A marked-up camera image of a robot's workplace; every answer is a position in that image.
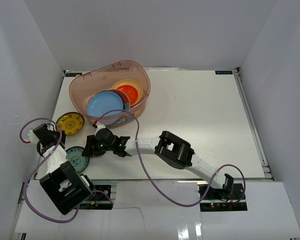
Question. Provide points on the light blue plastic plate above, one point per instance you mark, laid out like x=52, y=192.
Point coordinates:
x=103, y=102

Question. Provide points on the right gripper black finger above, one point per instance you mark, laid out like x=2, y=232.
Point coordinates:
x=89, y=147
x=98, y=148

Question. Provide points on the yellow and black patterned plate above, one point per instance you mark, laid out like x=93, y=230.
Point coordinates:
x=71, y=123

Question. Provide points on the dark teal ceramic plate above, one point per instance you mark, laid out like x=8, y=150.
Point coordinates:
x=126, y=102

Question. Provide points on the beige plastic plate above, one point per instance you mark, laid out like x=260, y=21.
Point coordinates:
x=133, y=83

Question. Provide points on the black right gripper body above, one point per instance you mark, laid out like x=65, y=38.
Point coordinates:
x=109, y=148

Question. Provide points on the small blue label sticker left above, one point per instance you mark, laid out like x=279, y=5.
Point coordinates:
x=72, y=74

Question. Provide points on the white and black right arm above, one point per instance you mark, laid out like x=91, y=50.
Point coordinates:
x=173, y=150

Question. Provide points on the blue and white porcelain plate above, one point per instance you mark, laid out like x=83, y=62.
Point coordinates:
x=76, y=159

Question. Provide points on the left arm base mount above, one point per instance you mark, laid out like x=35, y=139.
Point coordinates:
x=99, y=200

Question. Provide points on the orange plastic plate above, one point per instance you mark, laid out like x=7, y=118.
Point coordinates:
x=131, y=93

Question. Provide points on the red plate with teal waves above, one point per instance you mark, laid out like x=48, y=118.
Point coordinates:
x=120, y=93

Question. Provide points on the pink translucent plastic bin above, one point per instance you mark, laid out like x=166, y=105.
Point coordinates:
x=87, y=85

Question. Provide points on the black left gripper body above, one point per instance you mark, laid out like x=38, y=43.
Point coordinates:
x=40, y=131

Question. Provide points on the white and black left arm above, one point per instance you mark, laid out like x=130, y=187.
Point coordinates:
x=66, y=188

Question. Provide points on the small blue label sticker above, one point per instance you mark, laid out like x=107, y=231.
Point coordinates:
x=223, y=72
x=72, y=74

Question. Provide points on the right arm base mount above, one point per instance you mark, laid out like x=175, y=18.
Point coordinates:
x=216, y=201

